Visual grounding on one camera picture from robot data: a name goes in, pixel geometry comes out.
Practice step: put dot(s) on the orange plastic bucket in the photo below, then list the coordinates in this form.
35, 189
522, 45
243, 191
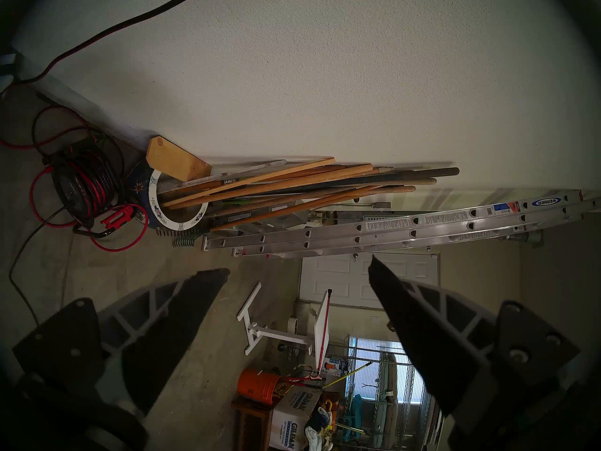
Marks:
258, 386

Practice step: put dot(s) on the cardboard Gilbane box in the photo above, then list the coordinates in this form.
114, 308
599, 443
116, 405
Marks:
293, 417

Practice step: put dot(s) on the grey metal tool bar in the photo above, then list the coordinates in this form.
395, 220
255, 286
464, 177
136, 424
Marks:
235, 179

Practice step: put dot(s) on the white panelled door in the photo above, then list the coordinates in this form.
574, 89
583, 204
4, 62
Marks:
347, 276

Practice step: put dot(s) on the yellow pole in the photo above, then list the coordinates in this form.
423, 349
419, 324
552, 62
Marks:
350, 374

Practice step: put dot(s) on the aluminium extension ladder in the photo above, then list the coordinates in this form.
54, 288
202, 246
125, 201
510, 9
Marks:
375, 234

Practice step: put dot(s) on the brown wooden stool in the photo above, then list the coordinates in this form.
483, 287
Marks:
251, 424

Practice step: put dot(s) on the yellow wooden block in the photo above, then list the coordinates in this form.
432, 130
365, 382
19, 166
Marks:
173, 159

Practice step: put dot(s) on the blue white ceramic pot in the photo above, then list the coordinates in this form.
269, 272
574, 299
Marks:
152, 196

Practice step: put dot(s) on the white board red pole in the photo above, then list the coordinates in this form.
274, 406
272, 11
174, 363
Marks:
323, 328

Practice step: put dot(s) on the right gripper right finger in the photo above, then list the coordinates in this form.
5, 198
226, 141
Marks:
422, 342

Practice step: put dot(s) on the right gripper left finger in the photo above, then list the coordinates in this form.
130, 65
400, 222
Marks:
159, 342

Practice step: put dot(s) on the light wooden slat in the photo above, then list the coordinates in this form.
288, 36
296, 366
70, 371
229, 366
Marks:
263, 176

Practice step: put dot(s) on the white wooden stand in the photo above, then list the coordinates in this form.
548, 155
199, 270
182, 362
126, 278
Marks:
272, 333

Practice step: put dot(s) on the green rake head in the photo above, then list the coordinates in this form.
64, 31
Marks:
185, 241

